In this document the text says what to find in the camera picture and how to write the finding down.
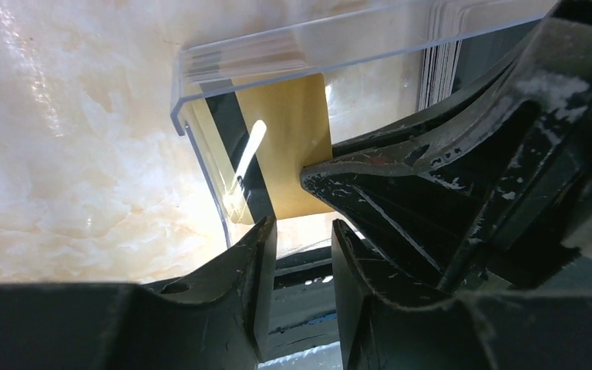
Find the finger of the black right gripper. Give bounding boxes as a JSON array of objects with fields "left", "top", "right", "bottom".
[{"left": 301, "top": 1, "right": 592, "bottom": 292}]

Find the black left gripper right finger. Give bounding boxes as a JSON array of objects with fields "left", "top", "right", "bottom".
[{"left": 331, "top": 220, "right": 592, "bottom": 369}]

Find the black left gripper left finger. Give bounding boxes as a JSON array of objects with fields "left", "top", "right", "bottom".
[{"left": 0, "top": 217, "right": 277, "bottom": 369}]

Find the clear acrylic card box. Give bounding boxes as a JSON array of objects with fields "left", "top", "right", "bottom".
[{"left": 171, "top": 1, "right": 553, "bottom": 247}]

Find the black credit card stack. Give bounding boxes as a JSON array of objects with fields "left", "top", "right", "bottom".
[{"left": 418, "top": 1, "right": 543, "bottom": 110}]

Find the yellow credit card stack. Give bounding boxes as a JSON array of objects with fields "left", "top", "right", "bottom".
[{"left": 176, "top": 74, "right": 332, "bottom": 225}]

